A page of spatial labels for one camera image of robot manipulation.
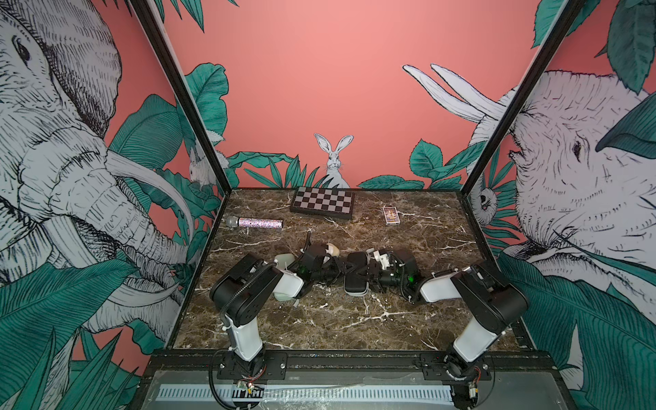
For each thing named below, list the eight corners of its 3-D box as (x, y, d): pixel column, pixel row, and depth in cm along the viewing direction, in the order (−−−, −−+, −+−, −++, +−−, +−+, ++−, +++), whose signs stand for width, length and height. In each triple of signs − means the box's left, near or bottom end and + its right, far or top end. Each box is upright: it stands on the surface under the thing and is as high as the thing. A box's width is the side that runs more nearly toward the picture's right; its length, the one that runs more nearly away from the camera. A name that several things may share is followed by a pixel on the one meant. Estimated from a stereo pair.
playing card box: (385, 225, 111) (386, 221, 109) (383, 209, 117) (383, 206, 115) (399, 225, 111) (400, 221, 109) (396, 209, 117) (397, 206, 115)
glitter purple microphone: (228, 229, 108) (225, 223, 105) (231, 222, 111) (228, 216, 107) (281, 231, 108) (279, 225, 104) (283, 224, 110) (281, 218, 107)
